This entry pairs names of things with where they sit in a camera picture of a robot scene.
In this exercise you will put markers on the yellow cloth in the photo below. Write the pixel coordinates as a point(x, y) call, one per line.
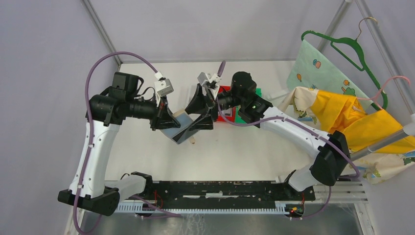
point(344, 113)

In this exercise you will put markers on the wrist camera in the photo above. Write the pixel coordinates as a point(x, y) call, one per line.
point(210, 82)
point(162, 86)

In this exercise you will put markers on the green plastic bin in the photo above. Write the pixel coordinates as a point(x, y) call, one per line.
point(238, 118)

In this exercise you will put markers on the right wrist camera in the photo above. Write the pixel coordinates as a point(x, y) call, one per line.
point(210, 82)

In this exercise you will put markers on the metal clothes rail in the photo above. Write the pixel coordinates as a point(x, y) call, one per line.
point(407, 130)

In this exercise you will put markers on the light green cartoon cloth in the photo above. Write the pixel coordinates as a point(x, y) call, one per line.
point(313, 70)

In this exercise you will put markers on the white cards stack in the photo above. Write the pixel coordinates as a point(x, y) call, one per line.
point(228, 112)

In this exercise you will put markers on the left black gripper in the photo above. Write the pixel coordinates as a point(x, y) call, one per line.
point(165, 119)

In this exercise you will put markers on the red plastic bin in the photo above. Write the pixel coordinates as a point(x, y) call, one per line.
point(225, 100)

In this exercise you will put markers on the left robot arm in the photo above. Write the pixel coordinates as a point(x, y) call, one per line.
point(107, 112)

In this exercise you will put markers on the white plastic bin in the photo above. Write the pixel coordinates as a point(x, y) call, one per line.
point(190, 94)

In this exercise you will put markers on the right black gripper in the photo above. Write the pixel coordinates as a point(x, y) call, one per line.
point(199, 103)

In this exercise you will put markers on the white slotted cable duct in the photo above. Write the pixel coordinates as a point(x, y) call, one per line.
point(138, 207)

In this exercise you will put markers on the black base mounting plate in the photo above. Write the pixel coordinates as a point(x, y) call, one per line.
point(223, 195)

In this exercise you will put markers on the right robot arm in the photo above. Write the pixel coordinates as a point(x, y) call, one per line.
point(329, 151)

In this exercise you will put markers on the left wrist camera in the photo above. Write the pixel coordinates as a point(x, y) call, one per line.
point(162, 86)

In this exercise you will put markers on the cream cartoon print cloth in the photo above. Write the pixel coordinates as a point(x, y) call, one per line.
point(376, 167)

